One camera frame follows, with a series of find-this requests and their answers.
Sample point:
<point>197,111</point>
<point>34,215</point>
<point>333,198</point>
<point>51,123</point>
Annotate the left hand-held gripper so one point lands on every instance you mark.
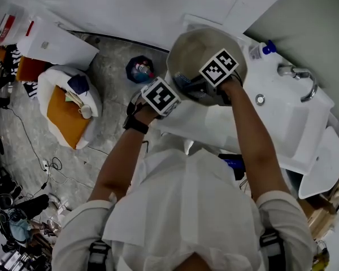
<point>161,96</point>

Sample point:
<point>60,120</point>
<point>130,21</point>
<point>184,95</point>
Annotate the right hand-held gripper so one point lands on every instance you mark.
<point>218,66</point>

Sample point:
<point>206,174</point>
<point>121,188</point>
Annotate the blue scrubber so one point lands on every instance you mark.
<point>183,79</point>

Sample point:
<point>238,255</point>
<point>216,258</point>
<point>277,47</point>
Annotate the grey metal pan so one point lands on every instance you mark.
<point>192,48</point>

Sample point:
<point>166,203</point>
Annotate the person's left forearm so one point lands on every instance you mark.
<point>117,162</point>

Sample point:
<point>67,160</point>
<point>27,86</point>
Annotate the person's right forearm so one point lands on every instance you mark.
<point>254,145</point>

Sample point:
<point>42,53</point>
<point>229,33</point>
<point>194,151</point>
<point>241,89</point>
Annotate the red and white bottle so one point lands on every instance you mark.
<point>147,70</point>

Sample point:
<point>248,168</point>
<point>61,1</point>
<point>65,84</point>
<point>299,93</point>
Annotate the black wristband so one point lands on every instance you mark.
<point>137,127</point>

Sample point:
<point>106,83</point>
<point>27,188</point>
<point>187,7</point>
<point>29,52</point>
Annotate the dark blue bin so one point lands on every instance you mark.
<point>134,63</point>

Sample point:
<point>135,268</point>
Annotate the white bottle with blue cap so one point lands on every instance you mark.
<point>258,51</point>

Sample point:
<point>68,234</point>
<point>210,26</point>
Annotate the chrome drain knob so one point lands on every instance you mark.
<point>260,99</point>

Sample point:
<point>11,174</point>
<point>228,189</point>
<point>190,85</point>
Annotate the white cup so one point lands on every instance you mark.
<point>86,112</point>

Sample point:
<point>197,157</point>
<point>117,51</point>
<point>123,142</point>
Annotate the white sink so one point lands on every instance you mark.
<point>282,117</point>

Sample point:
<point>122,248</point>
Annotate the dark blue cloth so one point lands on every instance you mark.
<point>79,84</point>

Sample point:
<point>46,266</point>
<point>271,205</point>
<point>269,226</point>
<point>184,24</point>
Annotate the chrome faucet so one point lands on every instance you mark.
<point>310,87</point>

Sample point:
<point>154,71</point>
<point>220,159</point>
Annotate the black and blue device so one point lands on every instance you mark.
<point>233,164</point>

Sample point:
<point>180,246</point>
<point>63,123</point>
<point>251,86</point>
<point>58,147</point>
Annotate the orange cushion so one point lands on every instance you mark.
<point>63,117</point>

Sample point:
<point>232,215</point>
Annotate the white beanbag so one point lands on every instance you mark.
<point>52,78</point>

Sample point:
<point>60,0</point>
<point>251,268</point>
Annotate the white paper bag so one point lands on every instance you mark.
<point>59,45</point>

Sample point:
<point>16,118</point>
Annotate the person's white shirt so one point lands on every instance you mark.
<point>183,207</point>

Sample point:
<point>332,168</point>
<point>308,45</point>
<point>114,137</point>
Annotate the orange box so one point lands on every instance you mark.
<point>31,69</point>

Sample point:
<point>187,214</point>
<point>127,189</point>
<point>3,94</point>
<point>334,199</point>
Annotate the white power strip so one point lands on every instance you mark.
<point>45,166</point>

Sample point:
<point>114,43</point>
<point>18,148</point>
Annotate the clear box with red label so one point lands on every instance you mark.
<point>10,24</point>

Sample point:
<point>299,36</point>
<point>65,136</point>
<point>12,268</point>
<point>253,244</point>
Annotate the brown cardboard box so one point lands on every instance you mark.
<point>322,216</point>

